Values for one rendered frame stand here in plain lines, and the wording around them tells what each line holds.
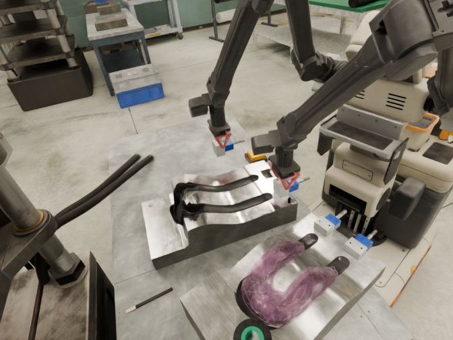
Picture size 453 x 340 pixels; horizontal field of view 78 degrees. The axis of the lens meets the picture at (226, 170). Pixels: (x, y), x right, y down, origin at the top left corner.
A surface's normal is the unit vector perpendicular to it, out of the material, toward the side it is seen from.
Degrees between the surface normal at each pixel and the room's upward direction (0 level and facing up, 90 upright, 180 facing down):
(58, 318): 0
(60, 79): 90
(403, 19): 56
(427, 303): 0
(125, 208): 0
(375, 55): 77
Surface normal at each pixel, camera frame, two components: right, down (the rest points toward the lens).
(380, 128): -0.74, 0.47
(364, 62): -0.95, 0.07
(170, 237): -0.09, -0.77
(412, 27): -0.63, -0.09
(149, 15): 0.39, 0.56
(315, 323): -0.30, -0.62
